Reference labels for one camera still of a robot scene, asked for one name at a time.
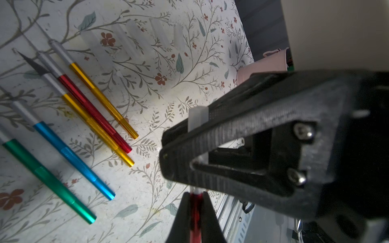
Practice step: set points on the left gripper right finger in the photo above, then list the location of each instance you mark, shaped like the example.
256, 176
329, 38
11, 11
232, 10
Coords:
210, 227

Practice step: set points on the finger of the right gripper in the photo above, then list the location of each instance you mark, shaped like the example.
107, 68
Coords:
269, 100
286, 168

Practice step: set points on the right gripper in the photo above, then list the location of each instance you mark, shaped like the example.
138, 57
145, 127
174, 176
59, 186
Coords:
355, 207

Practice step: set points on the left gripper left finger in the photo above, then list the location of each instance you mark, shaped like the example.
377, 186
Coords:
180, 230

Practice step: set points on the red carving knife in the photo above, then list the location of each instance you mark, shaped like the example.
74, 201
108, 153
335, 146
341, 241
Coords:
196, 199
60, 74

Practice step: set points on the clear protective cap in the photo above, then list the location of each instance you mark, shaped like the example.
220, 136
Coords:
126, 42
179, 41
136, 33
159, 32
103, 58
197, 116

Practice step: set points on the blue carving knife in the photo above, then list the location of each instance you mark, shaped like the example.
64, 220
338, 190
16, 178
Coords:
47, 133

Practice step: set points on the green carving knife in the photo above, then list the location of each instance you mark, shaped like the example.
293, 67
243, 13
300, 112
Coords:
15, 148

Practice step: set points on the gold carving knife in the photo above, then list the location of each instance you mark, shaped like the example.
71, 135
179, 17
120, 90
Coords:
77, 107
67, 58

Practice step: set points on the pink cup of markers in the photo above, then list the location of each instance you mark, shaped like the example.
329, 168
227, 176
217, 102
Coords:
273, 61

